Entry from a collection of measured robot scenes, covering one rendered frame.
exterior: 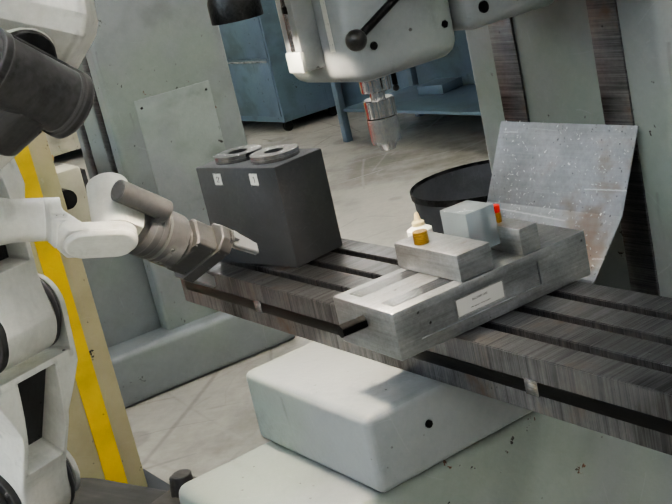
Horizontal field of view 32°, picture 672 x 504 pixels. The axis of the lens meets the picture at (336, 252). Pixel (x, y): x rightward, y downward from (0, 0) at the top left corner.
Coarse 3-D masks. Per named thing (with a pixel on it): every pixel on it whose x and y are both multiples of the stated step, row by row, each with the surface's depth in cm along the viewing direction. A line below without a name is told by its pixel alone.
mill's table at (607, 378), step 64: (320, 256) 214; (384, 256) 206; (256, 320) 211; (320, 320) 192; (512, 320) 164; (576, 320) 160; (640, 320) 154; (512, 384) 155; (576, 384) 145; (640, 384) 136
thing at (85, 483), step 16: (80, 480) 242; (96, 480) 240; (176, 480) 214; (80, 496) 234; (96, 496) 233; (112, 496) 231; (128, 496) 230; (144, 496) 228; (160, 496) 217; (176, 496) 215
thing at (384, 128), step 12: (372, 108) 177; (384, 108) 177; (372, 120) 178; (384, 120) 177; (396, 120) 178; (372, 132) 179; (384, 132) 178; (396, 132) 178; (372, 144) 180; (384, 144) 178
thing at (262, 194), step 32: (224, 160) 216; (256, 160) 210; (288, 160) 208; (320, 160) 213; (224, 192) 217; (256, 192) 211; (288, 192) 208; (320, 192) 213; (224, 224) 220; (256, 224) 214; (288, 224) 208; (320, 224) 213; (256, 256) 217; (288, 256) 211
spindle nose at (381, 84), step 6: (378, 78) 175; (384, 78) 176; (360, 84) 177; (366, 84) 176; (372, 84) 176; (378, 84) 176; (384, 84) 176; (390, 84) 177; (360, 90) 178; (366, 90) 176; (372, 90) 176; (378, 90) 176; (384, 90) 176
